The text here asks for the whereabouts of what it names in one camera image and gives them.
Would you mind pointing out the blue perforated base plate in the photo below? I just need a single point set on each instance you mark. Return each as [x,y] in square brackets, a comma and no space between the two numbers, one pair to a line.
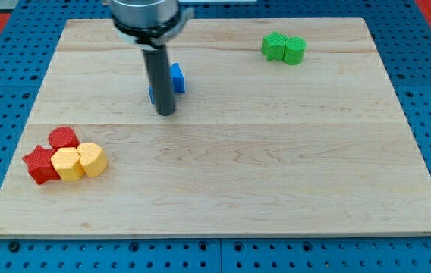
[402,36]

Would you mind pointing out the yellow heart block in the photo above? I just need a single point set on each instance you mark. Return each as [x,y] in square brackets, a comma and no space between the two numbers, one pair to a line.
[92,159]

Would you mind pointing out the blue block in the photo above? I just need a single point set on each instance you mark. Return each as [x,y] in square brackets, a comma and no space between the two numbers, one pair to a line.
[177,77]

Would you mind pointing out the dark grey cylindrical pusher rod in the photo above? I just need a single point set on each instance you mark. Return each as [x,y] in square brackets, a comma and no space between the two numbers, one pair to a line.
[158,69]

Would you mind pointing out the red star block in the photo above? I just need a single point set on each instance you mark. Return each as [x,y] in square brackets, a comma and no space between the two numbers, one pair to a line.
[39,165]

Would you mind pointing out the yellow hexagon block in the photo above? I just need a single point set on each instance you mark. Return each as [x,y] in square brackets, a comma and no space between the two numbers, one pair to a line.
[66,161]

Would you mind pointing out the red circle block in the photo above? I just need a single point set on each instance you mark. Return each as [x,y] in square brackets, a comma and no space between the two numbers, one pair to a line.
[63,137]

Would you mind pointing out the wooden board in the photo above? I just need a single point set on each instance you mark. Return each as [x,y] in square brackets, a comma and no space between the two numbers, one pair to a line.
[256,148]

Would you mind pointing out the green circle block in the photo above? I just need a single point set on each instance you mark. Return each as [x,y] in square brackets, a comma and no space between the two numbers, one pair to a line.
[295,47]

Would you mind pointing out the green star block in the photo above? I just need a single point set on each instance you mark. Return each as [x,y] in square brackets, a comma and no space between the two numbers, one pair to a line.
[273,46]

